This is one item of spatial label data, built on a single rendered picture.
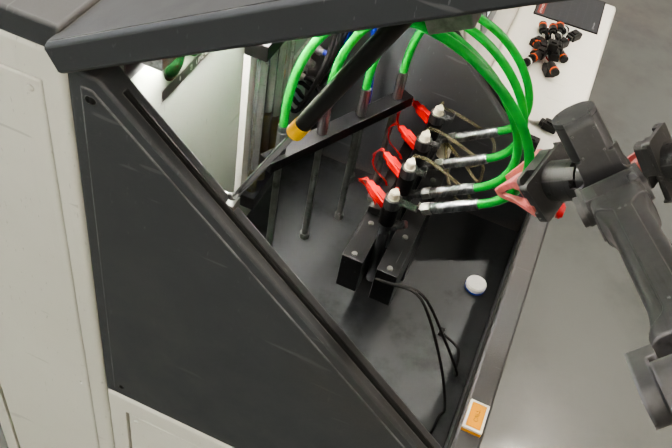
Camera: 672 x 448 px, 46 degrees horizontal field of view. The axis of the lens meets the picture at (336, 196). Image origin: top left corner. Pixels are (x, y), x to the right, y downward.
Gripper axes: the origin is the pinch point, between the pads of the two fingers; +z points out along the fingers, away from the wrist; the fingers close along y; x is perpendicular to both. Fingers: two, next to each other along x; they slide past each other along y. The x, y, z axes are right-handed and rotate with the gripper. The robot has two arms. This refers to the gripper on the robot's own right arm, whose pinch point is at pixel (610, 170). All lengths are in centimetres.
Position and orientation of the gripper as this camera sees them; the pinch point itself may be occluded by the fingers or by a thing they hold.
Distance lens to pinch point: 128.4
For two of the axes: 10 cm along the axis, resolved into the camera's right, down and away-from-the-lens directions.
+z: -6.7, 1.1, 7.4
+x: -5.9, 5.3, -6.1
